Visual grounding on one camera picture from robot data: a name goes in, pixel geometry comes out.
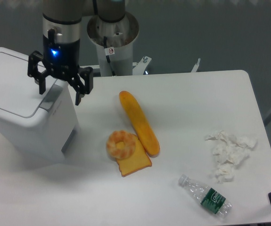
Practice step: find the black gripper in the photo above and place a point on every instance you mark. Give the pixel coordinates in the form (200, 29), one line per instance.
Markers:
(61, 61)

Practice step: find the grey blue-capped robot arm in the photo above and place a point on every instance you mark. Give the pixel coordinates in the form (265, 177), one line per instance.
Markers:
(61, 42)

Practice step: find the white trash can body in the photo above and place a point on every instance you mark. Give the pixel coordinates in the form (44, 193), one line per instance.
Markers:
(42, 125)

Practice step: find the orange toast slice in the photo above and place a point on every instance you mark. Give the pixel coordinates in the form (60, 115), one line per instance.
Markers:
(137, 161)

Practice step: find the long orange baguette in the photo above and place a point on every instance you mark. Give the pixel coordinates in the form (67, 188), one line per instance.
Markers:
(140, 123)

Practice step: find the crumpled white tissue paper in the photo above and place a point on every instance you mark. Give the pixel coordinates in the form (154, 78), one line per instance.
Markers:
(229, 152)

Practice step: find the clear plastic water bottle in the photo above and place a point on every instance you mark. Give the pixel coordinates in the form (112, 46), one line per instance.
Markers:
(206, 196)

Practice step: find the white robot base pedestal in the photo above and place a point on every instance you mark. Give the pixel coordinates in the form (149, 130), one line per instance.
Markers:
(114, 44)

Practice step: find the white metal frame bracket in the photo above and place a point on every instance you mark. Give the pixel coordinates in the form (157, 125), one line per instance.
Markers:
(139, 68)

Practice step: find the ring-shaped bread donut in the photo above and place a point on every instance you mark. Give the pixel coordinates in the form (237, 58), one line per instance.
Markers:
(121, 144)

